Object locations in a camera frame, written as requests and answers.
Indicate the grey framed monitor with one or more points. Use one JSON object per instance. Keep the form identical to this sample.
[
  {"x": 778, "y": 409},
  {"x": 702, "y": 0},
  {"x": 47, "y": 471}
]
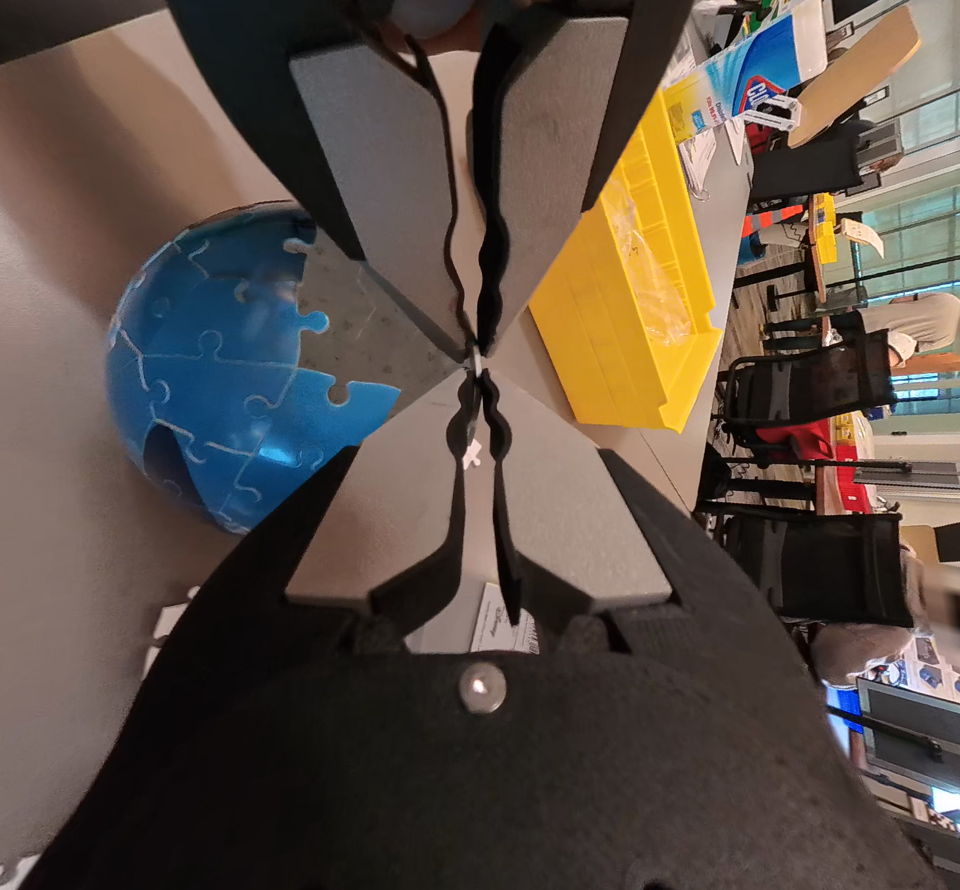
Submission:
[{"x": 900, "y": 747}]

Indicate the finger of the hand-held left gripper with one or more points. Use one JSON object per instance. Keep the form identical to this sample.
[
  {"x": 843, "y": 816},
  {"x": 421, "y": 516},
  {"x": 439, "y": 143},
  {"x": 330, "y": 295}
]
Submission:
[
  {"x": 375, "y": 155},
  {"x": 555, "y": 133}
]

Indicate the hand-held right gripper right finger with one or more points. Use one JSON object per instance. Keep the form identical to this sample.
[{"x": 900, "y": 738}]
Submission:
[{"x": 577, "y": 523}]

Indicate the cartoon printed puzzle box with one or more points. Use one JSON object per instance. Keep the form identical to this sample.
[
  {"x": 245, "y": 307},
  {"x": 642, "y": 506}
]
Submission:
[{"x": 491, "y": 620}]

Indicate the blue puzzle ball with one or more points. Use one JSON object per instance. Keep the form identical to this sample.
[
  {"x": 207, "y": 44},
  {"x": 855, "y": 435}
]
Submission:
[{"x": 217, "y": 380}]

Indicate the orange striped object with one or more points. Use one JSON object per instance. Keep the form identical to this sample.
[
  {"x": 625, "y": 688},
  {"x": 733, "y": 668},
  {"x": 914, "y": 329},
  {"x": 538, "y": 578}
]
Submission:
[{"x": 776, "y": 221}]

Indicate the tan wooden board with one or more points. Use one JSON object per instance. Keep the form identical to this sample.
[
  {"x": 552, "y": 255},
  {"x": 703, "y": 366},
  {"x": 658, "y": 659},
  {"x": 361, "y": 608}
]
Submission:
[{"x": 862, "y": 65}]

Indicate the white puzzle piece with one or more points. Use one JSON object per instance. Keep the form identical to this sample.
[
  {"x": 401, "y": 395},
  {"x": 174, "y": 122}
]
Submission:
[{"x": 476, "y": 361}]

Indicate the clear plastic bag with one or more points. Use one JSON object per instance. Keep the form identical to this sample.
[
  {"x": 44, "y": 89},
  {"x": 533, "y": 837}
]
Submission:
[{"x": 652, "y": 275}]

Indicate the yellow plastic bin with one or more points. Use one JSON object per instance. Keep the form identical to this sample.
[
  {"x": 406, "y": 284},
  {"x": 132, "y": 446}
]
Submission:
[{"x": 622, "y": 380}]

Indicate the red plastic bins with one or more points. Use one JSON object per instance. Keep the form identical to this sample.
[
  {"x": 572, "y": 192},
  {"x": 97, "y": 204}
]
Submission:
[{"x": 840, "y": 485}]

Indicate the stack of yellow bins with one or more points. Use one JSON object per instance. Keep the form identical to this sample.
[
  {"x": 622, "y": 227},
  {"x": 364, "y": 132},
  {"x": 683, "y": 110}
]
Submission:
[{"x": 825, "y": 227}]

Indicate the black mesh office chair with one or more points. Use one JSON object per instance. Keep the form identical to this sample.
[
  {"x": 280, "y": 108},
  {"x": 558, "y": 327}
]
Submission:
[{"x": 817, "y": 388}]

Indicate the blue white wipes pack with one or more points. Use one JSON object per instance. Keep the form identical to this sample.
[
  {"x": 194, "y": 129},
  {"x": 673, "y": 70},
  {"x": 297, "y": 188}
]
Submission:
[{"x": 742, "y": 73}]

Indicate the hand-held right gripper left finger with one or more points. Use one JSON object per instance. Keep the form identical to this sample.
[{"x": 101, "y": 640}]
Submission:
[{"x": 375, "y": 523}]

